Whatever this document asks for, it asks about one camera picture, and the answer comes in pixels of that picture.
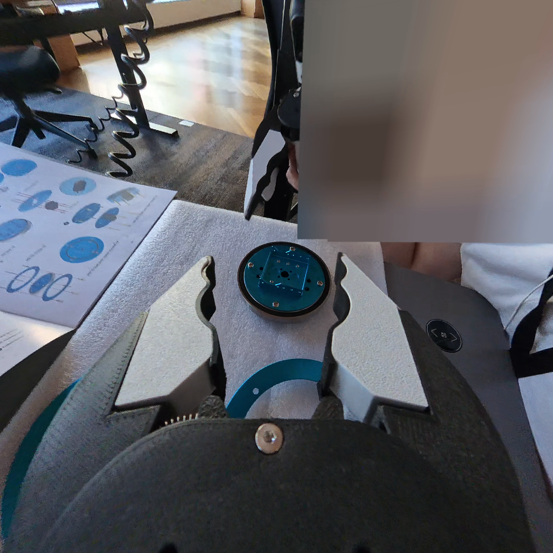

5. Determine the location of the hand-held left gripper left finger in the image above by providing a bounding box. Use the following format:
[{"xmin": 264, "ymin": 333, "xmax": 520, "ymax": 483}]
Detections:
[{"xmin": 113, "ymin": 256, "xmax": 227, "ymax": 417}]

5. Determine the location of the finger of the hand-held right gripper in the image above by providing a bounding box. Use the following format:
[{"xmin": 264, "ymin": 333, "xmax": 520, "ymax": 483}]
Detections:
[
  {"xmin": 263, "ymin": 172, "xmax": 299, "ymax": 222},
  {"xmin": 243, "ymin": 101, "xmax": 287, "ymax": 222}
]

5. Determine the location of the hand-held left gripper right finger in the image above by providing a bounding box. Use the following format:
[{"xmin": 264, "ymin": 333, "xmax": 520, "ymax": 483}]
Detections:
[{"xmin": 317, "ymin": 253, "xmax": 431, "ymax": 424}]

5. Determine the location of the round blue turntable base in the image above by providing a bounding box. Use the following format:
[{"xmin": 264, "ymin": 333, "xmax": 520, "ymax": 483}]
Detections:
[{"xmin": 237, "ymin": 241, "xmax": 332, "ymax": 322}]

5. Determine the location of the blue metal ring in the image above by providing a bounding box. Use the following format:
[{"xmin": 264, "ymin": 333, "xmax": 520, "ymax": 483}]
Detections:
[
  {"xmin": 0, "ymin": 376, "xmax": 84, "ymax": 529},
  {"xmin": 226, "ymin": 359, "xmax": 325, "ymax": 418}
]

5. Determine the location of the person's right forearm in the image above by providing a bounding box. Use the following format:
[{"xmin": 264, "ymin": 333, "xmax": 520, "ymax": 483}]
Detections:
[{"xmin": 381, "ymin": 242, "xmax": 462, "ymax": 283}]

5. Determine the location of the round black desk control panel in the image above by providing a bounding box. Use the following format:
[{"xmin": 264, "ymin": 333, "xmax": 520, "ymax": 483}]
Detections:
[{"xmin": 425, "ymin": 319, "xmax": 463, "ymax": 353}]

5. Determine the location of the white foam sheet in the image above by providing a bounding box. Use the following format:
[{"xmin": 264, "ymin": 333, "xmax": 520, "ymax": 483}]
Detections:
[{"xmin": 0, "ymin": 200, "xmax": 386, "ymax": 510}]

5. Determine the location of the person's white shirt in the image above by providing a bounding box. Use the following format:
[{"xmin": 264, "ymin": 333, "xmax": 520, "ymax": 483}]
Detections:
[{"xmin": 460, "ymin": 242, "xmax": 553, "ymax": 476}]

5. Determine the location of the white printed paper sheet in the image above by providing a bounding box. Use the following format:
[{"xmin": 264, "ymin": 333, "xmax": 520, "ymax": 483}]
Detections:
[{"xmin": 0, "ymin": 310, "xmax": 75, "ymax": 377}]

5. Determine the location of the instruction sheet with blue pictures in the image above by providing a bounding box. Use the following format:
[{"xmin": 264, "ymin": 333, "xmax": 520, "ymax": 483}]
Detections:
[{"xmin": 0, "ymin": 143, "xmax": 178, "ymax": 329}]

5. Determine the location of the brown box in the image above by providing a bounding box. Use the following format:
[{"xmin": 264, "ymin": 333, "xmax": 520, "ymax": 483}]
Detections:
[{"xmin": 42, "ymin": 35, "xmax": 81, "ymax": 72}]

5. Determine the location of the black table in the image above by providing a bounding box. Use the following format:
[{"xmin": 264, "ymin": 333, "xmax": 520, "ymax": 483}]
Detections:
[{"xmin": 0, "ymin": 0, "xmax": 181, "ymax": 140}]

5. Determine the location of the black office chair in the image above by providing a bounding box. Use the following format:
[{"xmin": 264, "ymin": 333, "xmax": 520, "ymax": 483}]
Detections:
[{"xmin": 0, "ymin": 45, "xmax": 99, "ymax": 161}]

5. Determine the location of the thick black coiled cable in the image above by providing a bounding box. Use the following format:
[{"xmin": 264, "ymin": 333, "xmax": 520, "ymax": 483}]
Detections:
[{"xmin": 106, "ymin": 0, "xmax": 152, "ymax": 179}]

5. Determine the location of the black shoulder strap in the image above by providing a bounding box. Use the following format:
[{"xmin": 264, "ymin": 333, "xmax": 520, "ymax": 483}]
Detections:
[{"xmin": 509, "ymin": 268, "xmax": 553, "ymax": 381}]

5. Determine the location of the thin black coiled cable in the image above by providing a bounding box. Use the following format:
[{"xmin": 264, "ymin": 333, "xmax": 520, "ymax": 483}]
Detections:
[{"xmin": 65, "ymin": 97, "xmax": 130, "ymax": 167}]

